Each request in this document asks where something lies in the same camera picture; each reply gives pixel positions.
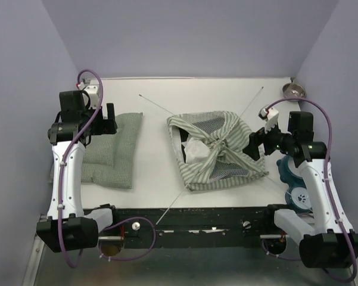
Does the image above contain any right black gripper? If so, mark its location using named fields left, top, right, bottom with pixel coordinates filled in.
left=242, top=117, right=295, bottom=160

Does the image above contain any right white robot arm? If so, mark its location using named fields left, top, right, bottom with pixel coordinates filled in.
left=243, top=108, right=358, bottom=269

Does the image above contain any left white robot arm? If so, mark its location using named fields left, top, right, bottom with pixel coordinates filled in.
left=36, top=90, right=120, bottom=253

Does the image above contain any steel pet bowl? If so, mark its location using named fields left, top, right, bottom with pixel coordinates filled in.
left=282, top=82, right=306, bottom=102

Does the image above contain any green checkered cushion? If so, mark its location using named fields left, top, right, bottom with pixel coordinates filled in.
left=63, top=113, right=143, bottom=190

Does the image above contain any teal paw print toy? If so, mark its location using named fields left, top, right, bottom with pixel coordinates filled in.
left=276, top=156, right=312, bottom=213

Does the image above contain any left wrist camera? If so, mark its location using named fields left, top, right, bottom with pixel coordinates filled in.
left=76, top=79, right=99, bottom=109

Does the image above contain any black mounting rail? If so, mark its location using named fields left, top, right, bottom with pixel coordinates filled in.
left=99, top=207, right=282, bottom=249

